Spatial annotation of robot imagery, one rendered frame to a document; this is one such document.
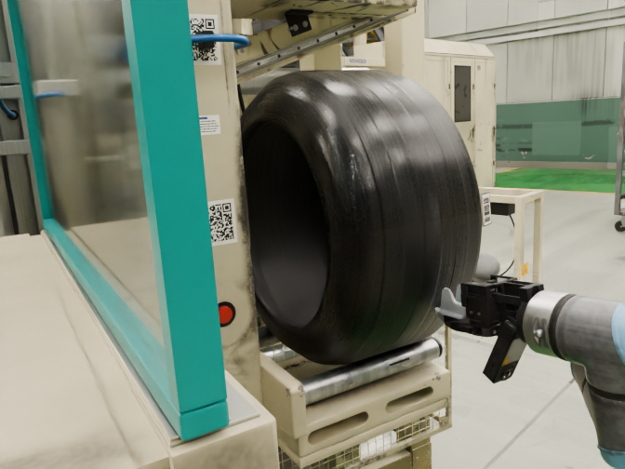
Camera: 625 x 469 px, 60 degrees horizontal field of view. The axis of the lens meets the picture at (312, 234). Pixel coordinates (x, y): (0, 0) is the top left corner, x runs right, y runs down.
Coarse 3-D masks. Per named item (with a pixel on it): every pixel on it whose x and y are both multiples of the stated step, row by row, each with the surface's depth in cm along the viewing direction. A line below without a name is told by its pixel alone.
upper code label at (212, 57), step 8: (192, 16) 84; (200, 16) 84; (208, 16) 85; (216, 16) 85; (192, 24) 84; (200, 24) 84; (208, 24) 85; (216, 24) 86; (192, 32) 84; (216, 32) 86; (216, 48) 86; (200, 56) 85; (208, 56) 86; (216, 56) 86; (200, 64) 85; (208, 64) 86; (216, 64) 87
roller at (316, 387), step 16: (400, 352) 108; (416, 352) 109; (432, 352) 110; (336, 368) 102; (352, 368) 102; (368, 368) 103; (384, 368) 104; (400, 368) 107; (304, 384) 97; (320, 384) 98; (336, 384) 99; (352, 384) 101
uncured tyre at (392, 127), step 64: (256, 128) 109; (320, 128) 88; (384, 128) 88; (448, 128) 94; (256, 192) 132; (320, 192) 88; (384, 192) 84; (448, 192) 90; (256, 256) 132; (320, 256) 140; (384, 256) 85; (448, 256) 91; (320, 320) 96; (384, 320) 90
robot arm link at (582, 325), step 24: (552, 312) 72; (576, 312) 69; (600, 312) 67; (624, 312) 65; (552, 336) 71; (576, 336) 68; (600, 336) 65; (624, 336) 63; (576, 360) 70; (600, 360) 66; (624, 360) 63; (600, 384) 67; (624, 384) 65
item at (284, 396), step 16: (272, 368) 97; (272, 384) 96; (288, 384) 91; (272, 400) 97; (288, 400) 91; (304, 400) 91; (288, 416) 92; (304, 416) 92; (288, 432) 93; (304, 432) 92
